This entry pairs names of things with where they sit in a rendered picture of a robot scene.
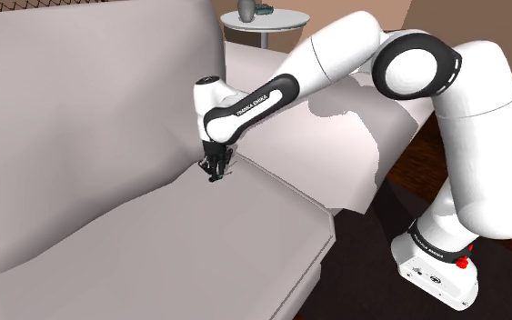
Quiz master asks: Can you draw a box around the thin dark teal pen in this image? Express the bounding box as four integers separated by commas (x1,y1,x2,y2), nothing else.
197,160,231,184

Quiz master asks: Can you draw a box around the dark robot stand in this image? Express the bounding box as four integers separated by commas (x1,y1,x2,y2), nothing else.
298,178,512,320

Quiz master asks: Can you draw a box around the round white side table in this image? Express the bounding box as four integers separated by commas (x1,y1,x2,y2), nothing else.
219,8,311,50

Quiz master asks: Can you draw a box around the grey vase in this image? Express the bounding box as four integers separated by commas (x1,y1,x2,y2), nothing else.
236,0,256,23

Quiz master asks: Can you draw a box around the pale grey sofa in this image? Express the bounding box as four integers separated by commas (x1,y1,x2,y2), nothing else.
0,0,437,320

